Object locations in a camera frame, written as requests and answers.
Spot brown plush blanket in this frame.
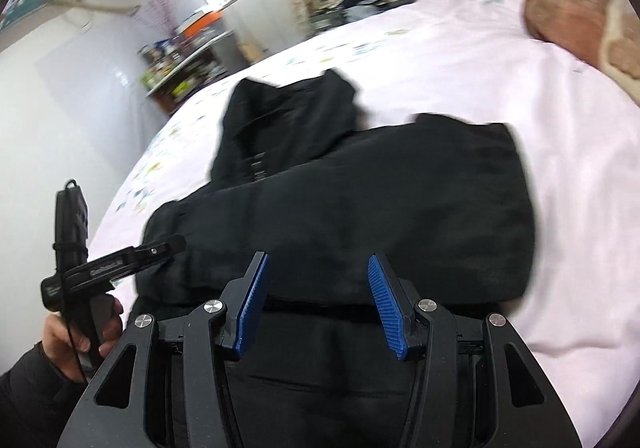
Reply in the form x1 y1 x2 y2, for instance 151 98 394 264
522 0 640 104

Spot orange plastic box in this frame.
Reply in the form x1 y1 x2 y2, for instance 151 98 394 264
181 11 222 38

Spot person's left forearm black sleeve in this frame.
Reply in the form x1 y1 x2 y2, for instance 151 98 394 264
0 340 90 448

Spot cluttered storage shelf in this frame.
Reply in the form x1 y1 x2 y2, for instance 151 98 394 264
137 8 236 114

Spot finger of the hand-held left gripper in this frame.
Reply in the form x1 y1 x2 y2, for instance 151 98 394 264
131 235 187 271

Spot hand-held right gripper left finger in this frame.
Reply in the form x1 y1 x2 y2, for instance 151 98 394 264
57 252 273 448

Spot pink floral bed sheet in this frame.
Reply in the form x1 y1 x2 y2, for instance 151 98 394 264
95 0 640 448

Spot black padded jacket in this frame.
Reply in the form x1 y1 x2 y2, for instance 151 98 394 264
131 69 536 448

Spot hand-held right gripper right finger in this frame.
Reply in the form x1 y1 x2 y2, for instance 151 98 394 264
367 253 583 448

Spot white cabinet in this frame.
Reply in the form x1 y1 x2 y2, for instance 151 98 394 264
222 0 283 64

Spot person's left hand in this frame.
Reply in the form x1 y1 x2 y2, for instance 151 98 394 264
42 297 124 383

